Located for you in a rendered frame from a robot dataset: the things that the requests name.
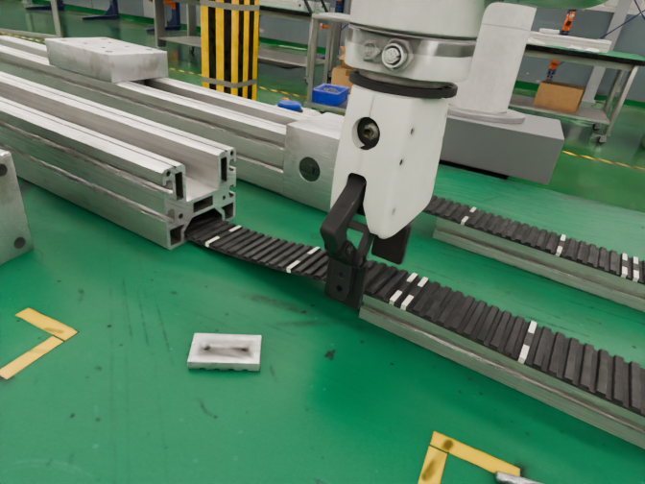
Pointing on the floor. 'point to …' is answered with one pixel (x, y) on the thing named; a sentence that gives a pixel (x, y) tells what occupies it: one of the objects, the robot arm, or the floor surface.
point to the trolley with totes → (322, 99)
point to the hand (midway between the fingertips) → (368, 266)
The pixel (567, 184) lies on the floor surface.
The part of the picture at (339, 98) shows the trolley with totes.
